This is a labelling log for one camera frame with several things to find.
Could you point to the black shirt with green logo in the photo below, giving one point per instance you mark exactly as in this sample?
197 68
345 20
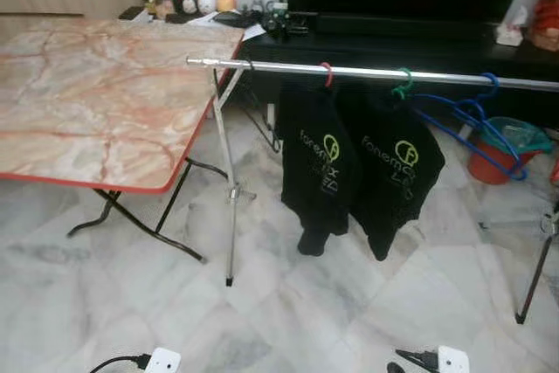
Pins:
314 172
393 181

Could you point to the green plastic hanger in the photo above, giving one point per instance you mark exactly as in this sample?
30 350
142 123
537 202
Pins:
407 86

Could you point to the blue plastic hanger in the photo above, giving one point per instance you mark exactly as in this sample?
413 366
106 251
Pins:
496 85

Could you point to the red plastic hanger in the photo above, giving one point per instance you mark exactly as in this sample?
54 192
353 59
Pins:
328 76

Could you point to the teal plastic bag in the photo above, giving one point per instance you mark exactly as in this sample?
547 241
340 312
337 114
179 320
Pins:
524 135

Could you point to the orange plastic bucket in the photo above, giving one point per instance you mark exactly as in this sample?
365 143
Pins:
489 168

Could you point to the white tissue box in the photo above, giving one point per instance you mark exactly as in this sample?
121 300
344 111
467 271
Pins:
511 34

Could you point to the red seated figurine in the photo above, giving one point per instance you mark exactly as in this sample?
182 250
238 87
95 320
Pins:
548 15

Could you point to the black tv console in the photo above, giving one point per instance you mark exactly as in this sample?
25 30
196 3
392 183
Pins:
393 45

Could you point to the silver metal clothes rack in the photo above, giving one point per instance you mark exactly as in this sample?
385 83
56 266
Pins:
367 72

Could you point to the black electronic gadget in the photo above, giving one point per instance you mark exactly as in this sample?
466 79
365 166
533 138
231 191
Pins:
284 22

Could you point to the orange round doll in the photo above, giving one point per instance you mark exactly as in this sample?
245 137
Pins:
226 2

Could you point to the white round doll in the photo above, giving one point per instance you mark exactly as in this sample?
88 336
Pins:
208 2

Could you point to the black round doll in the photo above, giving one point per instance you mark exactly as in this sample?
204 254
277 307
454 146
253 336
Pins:
188 3

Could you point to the red lid figurine jar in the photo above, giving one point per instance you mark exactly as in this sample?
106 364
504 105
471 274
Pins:
162 4

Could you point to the marble pattern folding table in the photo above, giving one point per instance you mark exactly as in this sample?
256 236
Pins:
105 93

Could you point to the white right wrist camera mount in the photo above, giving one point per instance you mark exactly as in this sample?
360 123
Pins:
452 361

